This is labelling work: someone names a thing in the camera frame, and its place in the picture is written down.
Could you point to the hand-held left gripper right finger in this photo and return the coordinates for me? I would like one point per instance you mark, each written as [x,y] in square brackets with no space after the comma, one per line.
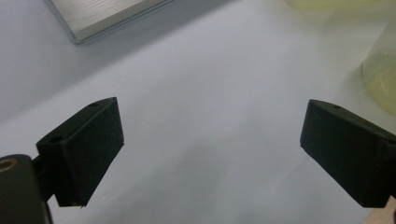
[351,155]

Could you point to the yellow-green round lid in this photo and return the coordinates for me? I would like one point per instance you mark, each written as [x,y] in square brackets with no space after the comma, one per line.
[384,81]

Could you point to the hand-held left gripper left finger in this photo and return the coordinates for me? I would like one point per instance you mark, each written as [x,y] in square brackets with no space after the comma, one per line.
[84,149]

